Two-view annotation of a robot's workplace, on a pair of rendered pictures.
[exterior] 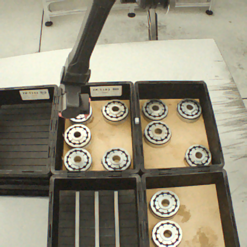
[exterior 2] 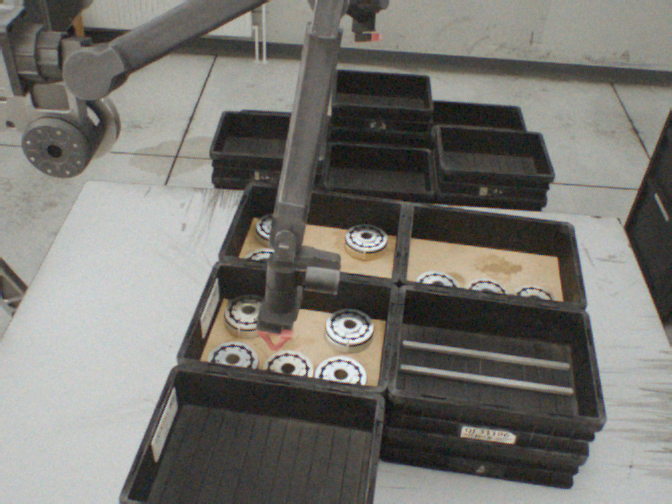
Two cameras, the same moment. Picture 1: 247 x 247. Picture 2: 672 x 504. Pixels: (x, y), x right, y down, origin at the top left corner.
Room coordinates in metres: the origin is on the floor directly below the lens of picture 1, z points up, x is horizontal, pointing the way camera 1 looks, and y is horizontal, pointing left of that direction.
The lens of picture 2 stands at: (0.45, 1.08, 1.97)
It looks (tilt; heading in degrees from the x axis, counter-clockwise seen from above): 41 degrees down; 278
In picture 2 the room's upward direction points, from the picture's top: 4 degrees clockwise
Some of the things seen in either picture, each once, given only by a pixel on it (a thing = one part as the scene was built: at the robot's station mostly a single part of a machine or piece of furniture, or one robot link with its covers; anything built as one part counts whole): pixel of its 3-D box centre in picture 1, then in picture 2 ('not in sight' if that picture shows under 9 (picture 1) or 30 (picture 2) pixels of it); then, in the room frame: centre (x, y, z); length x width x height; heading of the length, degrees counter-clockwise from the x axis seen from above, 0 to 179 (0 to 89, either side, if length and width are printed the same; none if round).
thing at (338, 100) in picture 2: not in sight; (377, 137); (0.66, -1.56, 0.37); 0.40 x 0.30 x 0.45; 8
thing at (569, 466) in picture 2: not in sight; (478, 402); (0.25, 0.08, 0.76); 0.40 x 0.30 x 0.12; 2
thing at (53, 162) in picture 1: (95, 125); (293, 324); (0.65, 0.10, 0.92); 0.40 x 0.30 x 0.02; 2
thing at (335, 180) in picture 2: not in sight; (375, 203); (0.61, -1.16, 0.31); 0.40 x 0.30 x 0.34; 7
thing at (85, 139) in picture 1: (77, 135); (288, 370); (0.65, 0.17, 0.86); 0.10 x 0.10 x 0.01
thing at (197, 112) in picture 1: (189, 108); (276, 226); (0.78, -0.27, 0.86); 0.10 x 0.10 x 0.01
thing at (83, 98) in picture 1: (72, 98); (281, 295); (0.66, 0.16, 1.06); 0.10 x 0.07 x 0.07; 92
